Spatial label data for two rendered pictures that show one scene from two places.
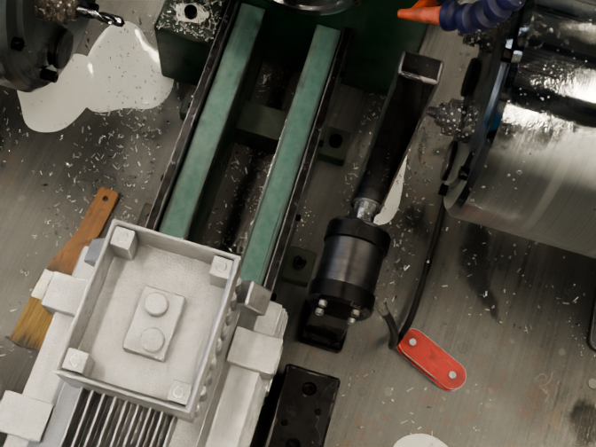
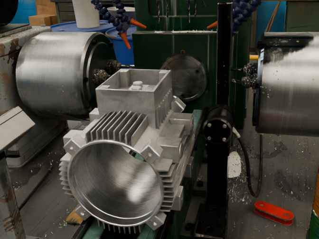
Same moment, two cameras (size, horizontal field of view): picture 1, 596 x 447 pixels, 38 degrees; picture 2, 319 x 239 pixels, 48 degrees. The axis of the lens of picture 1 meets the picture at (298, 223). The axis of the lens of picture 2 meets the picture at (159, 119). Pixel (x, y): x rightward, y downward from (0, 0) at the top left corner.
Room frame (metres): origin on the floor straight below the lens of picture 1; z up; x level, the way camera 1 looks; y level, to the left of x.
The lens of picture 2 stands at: (-0.45, -0.06, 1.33)
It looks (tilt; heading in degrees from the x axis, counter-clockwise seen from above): 24 degrees down; 11
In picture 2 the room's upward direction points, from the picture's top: 3 degrees counter-clockwise
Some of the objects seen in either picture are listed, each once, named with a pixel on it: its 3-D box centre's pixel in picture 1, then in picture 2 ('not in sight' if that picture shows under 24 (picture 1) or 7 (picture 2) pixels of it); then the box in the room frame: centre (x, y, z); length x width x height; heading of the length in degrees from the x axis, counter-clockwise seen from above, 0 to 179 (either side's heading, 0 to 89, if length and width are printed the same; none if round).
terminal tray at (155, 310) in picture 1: (154, 324); (136, 97); (0.13, 0.09, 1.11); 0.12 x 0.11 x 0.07; 175
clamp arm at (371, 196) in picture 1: (388, 147); (223, 64); (0.31, -0.06, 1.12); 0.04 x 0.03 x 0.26; 175
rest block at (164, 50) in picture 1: (192, 38); not in sight; (0.53, 0.17, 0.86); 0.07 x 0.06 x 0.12; 85
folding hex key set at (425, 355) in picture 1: (430, 359); (273, 213); (0.22, -0.18, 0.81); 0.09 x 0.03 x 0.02; 61
